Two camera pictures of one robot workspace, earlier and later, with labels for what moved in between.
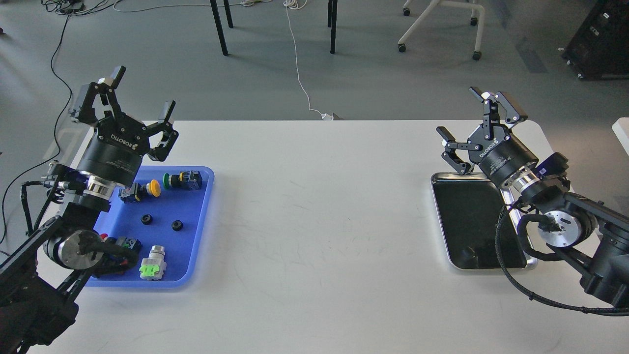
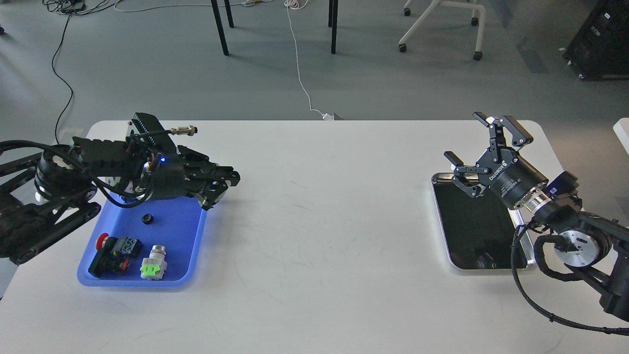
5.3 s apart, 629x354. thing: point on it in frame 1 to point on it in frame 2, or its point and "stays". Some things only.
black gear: x=147 y=219 stays
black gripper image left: x=115 y=152 to x=173 y=171
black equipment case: x=599 y=49 stays
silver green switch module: x=153 y=268 stays
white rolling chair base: x=477 y=55 stays
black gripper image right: x=500 y=157 to x=510 y=177
